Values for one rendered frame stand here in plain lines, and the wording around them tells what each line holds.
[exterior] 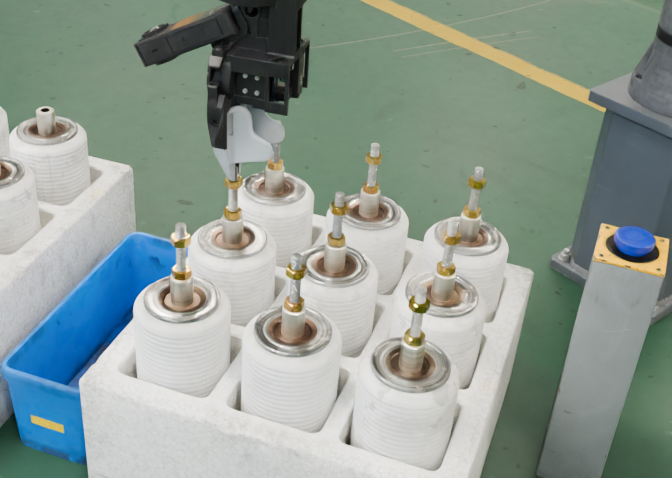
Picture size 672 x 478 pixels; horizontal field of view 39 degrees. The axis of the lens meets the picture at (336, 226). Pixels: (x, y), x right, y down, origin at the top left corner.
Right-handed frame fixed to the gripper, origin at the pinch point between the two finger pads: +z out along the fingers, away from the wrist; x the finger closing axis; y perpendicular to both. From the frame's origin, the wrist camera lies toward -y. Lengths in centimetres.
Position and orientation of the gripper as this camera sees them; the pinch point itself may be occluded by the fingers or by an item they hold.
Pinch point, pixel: (227, 164)
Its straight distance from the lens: 100.8
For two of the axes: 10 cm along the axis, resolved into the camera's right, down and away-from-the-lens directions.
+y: 9.7, 1.9, -1.8
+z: -0.7, 8.3, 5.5
